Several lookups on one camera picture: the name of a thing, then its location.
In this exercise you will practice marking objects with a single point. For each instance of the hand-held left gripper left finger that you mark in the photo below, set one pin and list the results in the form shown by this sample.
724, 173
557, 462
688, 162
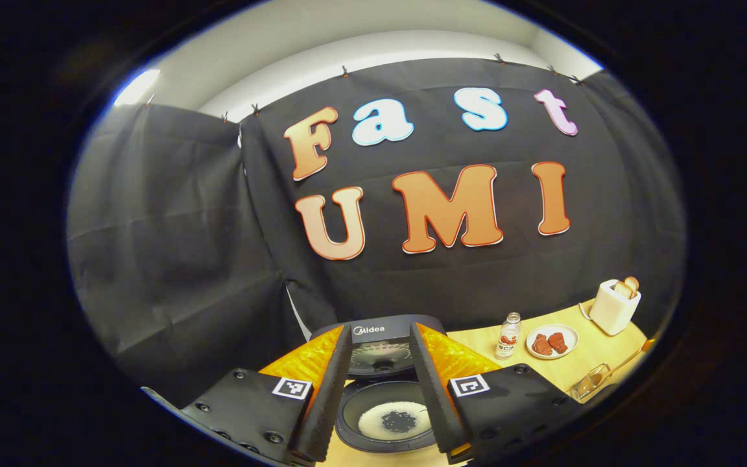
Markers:
331, 395

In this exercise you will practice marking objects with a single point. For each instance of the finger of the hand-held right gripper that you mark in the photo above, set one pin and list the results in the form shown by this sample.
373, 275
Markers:
649, 345

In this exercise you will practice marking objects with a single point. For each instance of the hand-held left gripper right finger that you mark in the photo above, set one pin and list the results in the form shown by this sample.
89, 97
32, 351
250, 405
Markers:
435, 395

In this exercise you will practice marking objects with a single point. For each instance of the wooden spoon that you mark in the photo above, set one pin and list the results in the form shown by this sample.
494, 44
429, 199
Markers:
623, 364

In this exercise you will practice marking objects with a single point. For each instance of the dark rice cooker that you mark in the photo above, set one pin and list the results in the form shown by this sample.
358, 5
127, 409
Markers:
380, 392

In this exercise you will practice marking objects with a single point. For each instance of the white toaster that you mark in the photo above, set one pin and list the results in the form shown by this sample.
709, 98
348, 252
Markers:
610, 314

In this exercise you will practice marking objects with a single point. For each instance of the toasted bread slice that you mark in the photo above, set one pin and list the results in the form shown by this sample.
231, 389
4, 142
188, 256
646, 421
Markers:
633, 283
621, 290

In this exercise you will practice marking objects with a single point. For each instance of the white round plate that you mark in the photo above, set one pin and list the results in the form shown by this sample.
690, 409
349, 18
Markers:
571, 334

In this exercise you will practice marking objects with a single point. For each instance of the red meat piece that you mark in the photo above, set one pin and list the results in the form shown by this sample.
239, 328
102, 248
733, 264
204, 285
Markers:
542, 344
558, 342

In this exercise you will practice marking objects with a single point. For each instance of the clear drink bottle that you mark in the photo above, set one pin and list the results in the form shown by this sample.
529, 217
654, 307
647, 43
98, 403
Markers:
508, 340

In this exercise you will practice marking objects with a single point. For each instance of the black backdrop cloth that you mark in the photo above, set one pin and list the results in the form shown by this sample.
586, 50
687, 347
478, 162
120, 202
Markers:
185, 227

